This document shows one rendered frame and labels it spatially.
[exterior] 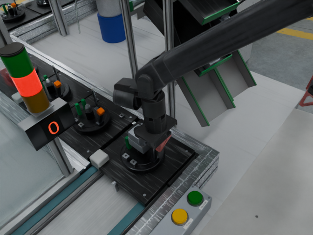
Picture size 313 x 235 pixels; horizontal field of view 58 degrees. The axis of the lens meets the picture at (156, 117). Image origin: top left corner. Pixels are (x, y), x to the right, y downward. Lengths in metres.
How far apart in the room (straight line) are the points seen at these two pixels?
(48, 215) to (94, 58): 0.94
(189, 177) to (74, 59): 1.00
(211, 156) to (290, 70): 2.22
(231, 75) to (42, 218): 0.79
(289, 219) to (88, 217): 0.59
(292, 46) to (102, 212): 2.91
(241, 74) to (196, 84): 0.22
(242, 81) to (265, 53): 2.12
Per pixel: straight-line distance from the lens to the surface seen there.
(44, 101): 0.70
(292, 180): 1.06
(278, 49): 3.35
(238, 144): 1.10
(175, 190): 0.86
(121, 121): 1.03
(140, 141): 0.83
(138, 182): 0.86
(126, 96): 0.68
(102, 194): 0.93
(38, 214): 0.92
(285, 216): 0.98
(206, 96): 0.99
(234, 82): 1.10
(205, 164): 0.91
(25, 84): 0.66
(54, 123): 0.74
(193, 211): 0.82
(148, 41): 1.69
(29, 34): 1.89
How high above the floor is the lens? 1.69
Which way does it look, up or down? 45 degrees down
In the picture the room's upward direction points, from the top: 6 degrees counter-clockwise
